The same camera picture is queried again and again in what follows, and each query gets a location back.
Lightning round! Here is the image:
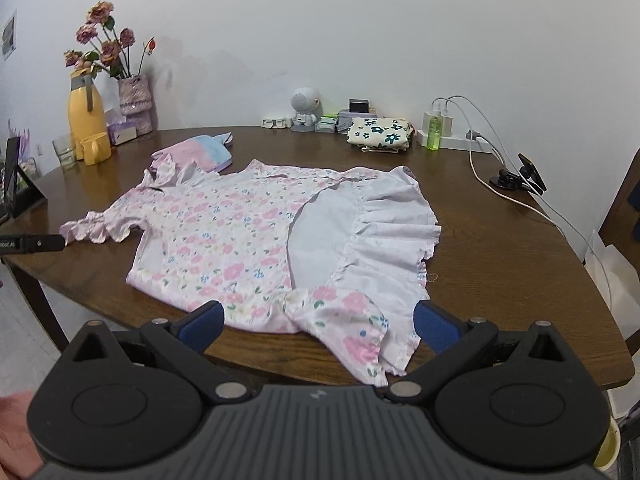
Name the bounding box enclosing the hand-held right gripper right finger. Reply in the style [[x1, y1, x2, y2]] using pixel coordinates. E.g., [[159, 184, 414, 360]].
[[384, 300, 571, 404]]

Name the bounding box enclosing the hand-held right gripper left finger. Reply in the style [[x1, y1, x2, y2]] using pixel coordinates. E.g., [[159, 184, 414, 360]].
[[70, 300, 253, 404]]

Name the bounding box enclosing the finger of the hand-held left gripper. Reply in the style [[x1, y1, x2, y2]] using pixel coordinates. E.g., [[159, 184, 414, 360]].
[[29, 233, 67, 253]]

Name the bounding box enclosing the pink floral dress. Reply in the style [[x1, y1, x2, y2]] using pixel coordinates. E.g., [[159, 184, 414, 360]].
[[59, 159, 442, 388]]

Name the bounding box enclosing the clear glass cup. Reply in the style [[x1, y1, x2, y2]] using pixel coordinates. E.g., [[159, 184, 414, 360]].
[[52, 134, 77, 170]]

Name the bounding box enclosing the yellow cup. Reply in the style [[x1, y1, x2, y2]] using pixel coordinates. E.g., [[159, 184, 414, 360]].
[[80, 132, 112, 166]]

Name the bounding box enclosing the purple decoration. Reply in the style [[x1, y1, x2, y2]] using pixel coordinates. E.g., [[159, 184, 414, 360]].
[[7, 119, 32, 161]]

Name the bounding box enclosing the purple tissue box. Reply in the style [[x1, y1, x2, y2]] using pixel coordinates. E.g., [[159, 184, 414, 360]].
[[106, 112, 138, 146]]

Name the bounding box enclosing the yellow thermos jug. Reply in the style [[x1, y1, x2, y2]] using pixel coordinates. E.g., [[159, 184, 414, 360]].
[[67, 70, 108, 161]]

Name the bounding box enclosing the purple knitted vase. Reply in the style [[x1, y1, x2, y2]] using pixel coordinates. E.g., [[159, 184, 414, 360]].
[[117, 74, 153, 136]]

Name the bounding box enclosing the pink blue purple garment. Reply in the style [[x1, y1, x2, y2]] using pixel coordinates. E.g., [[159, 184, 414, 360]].
[[150, 131, 236, 173]]

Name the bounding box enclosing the white power strip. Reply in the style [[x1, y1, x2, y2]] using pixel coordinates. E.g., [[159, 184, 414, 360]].
[[416, 130, 493, 154]]

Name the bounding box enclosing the person's pink clothing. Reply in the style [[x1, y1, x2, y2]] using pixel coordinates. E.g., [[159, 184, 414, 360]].
[[0, 392, 43, 480]]

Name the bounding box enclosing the green spray bottle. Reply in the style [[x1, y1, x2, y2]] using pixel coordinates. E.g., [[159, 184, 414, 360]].
[[426, 101, 445, 151]]

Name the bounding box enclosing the dried pink flower bouquet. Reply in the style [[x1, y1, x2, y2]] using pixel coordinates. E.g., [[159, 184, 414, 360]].
[[63, 1, 157, 81]]

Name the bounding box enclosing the cream floral folded cloth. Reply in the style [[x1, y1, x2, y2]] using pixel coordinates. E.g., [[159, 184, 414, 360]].
[[346, 116, 413, 152]]

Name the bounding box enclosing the white charger block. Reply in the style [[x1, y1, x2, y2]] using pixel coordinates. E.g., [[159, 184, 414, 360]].
[[422, 110, 454, 136]]

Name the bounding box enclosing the cream round bin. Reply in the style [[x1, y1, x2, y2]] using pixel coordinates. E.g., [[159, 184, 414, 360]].
[[595, 417, 623, 471]]

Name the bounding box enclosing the wooden chair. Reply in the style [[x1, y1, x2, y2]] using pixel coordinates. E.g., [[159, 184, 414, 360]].
[[597, 147, 640, 281]]

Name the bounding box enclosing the white robot speaker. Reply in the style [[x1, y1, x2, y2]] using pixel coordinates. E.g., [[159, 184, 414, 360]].
[[291, 87, 321, 133]]

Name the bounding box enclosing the black picture frame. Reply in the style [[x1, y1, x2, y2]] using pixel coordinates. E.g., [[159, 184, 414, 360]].
[[0, 136, 48, 221]]

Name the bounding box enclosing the white cable with grey plug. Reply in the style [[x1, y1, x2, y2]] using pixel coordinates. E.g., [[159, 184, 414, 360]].
[[467, 130, 613, 311]]

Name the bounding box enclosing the grey wall panel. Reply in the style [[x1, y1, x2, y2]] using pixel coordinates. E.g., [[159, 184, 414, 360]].
[[1, 9, 18, 61]]

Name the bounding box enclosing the thin white cable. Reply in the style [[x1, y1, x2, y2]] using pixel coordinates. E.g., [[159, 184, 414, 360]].
[[432, 94, 543, 196]]

